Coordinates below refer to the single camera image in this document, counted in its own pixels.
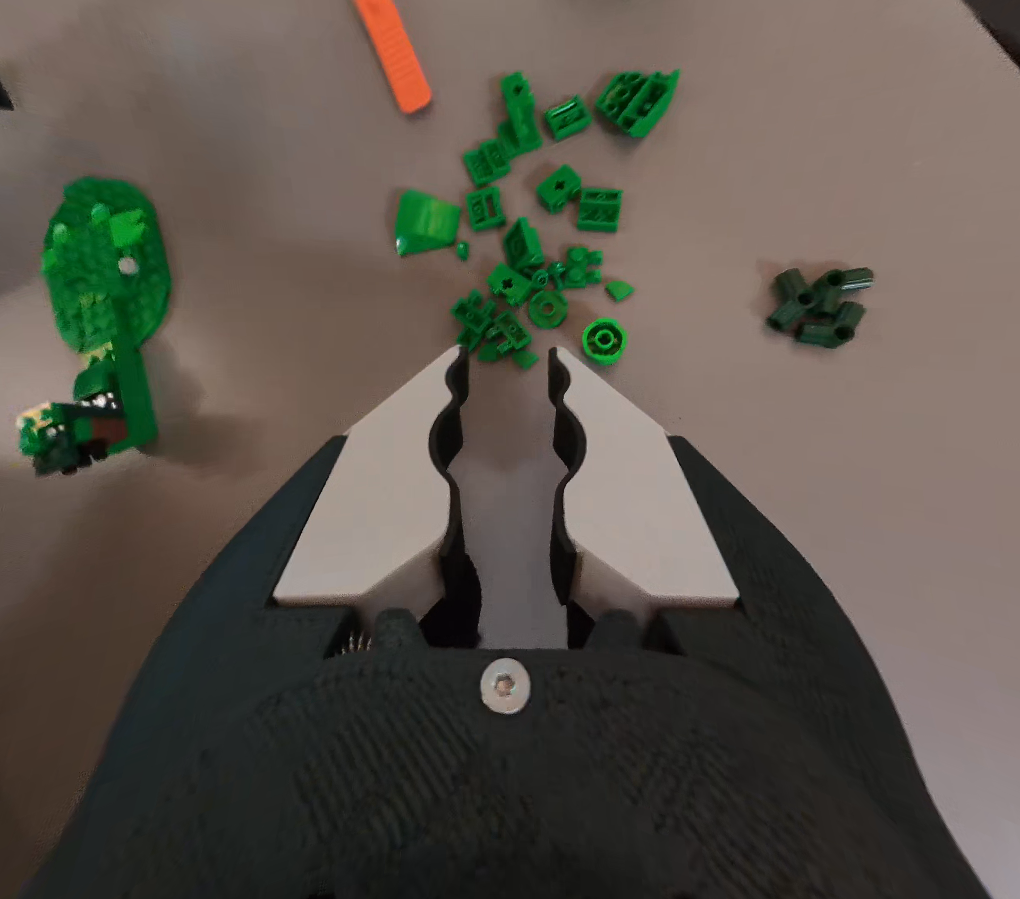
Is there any green round brick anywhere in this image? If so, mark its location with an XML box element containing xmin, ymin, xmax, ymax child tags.
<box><xmin>582</xmin><ymin>318</ymin><xmax>629</xmax><ymax>365</ymax></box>

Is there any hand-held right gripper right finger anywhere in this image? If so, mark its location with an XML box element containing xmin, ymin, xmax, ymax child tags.
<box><xmin>548</xmin><ymin>348</ymin><xmax>739</xmax><ymax>647</ymax></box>

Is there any green inverted slope brick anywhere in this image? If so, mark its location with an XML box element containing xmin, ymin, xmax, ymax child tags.
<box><xmin>595</xmin><ymin>69</ymin><xmax>681</xmax><ymax>139</ymax></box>

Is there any green brick leaf model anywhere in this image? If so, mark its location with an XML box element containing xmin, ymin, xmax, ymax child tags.
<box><xmin>16</xmin><ymin>176</ymin><xmax>172</xmax><ymax>478</ymax></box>

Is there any orange brick separator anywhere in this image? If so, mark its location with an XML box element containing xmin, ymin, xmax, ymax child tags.
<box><xmin>351</xmin><ymin>0</ymin><xmax>434</xmax><ymax>115</ymax></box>

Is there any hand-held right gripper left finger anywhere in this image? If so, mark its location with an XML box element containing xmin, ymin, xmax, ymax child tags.
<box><xmin>273</xmin><ymin>347</ymin><xmax>481</xmax><ymax>647</ymax></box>

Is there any pile of dark green connectors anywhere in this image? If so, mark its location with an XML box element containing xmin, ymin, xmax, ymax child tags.
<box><xmin>767</xmin><ymin>266</ymin><xmax>875</xmax><ymax>349</ymax></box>

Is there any grey desk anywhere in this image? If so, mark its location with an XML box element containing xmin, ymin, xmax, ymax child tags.
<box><xmin>0</xmin><ymin>0</ymin><xmax>1020</xmax><ymax>899</ymax></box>

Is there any pile of small green bricks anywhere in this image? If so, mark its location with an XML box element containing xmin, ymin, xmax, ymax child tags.
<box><xmin>450</xmin><ymin>71</ymin><xmax>636</xmax><ymax>370</ymax></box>

